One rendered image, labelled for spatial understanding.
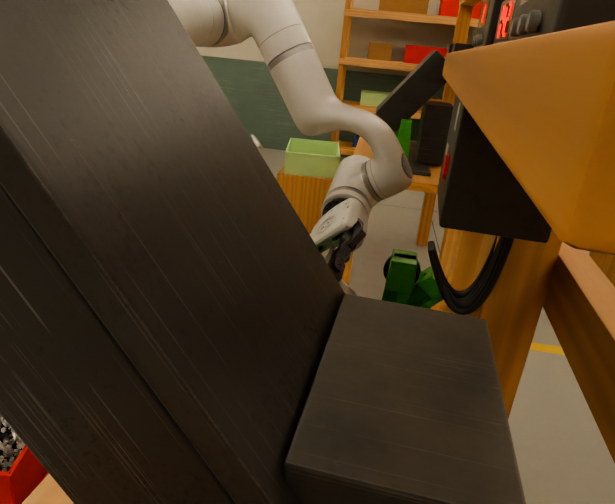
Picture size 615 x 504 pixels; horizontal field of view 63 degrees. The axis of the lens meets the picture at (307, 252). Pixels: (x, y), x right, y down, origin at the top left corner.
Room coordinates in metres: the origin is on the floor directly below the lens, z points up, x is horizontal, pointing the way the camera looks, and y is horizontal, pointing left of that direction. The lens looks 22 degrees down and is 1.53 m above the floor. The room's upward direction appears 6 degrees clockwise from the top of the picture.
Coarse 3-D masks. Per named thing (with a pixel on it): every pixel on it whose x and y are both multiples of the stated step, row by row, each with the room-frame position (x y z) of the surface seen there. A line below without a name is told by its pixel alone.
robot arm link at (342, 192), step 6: (330, 192) 0.84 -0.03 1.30; (336, 192) 0.83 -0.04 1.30; (342, 192) 0.82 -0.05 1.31; (348, 192) 0.82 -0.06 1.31; (354, 192) 0.83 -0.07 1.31; (360, 192) 0.83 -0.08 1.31; (330, 198) 0.82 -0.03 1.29; (348, 198) 0.82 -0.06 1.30; (360, 198) 0.82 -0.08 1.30; (366, 198) 0.83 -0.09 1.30; (324, 204) 0.83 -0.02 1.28; (366, 204) 0.82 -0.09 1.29; (366, 210) 0.82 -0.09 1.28
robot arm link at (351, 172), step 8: (344, 160) 0.95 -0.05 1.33; (352, 160) 0.94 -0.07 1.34; (360, 160) 0.94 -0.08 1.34; (344, 168) 0.91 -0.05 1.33; (352, 168) 0.90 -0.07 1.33; (360, 168) 0.88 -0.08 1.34; (336, 176) 0.90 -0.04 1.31; (344, 176) 0.88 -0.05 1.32; (352, 176) 0.87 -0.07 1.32; (360, 176) 0.87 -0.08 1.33; (336, 184) 0.86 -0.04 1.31; (344, 184) 0.85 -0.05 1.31; (352, 184) 0.85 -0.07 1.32; (360, 184) 0.85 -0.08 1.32; (368, 184) 0.86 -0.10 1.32; (328, 192) 0.85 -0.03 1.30; (368, 192) 0.85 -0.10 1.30; (368, 200) 0.84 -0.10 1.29; (376, 200) 0.87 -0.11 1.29
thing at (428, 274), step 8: (424, 272) 0.90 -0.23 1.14; (432, 272) 0.89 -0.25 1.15; (424, 280) 0.87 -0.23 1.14; (432, 280) 0.87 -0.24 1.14; (416, 288) 0.89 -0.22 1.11; (424, 288) 0.87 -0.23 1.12; (432, 288) 0.86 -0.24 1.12; (416, 296) 0.88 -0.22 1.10; (424, 296) 0.88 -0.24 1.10; (432, 296) 0.86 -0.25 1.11; (440, 296) 0.86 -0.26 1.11; (408, 304) 0.88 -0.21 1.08; (416, 304) 0.88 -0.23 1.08; (424, 304) 0.87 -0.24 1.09; (432, 304) 0.86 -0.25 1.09
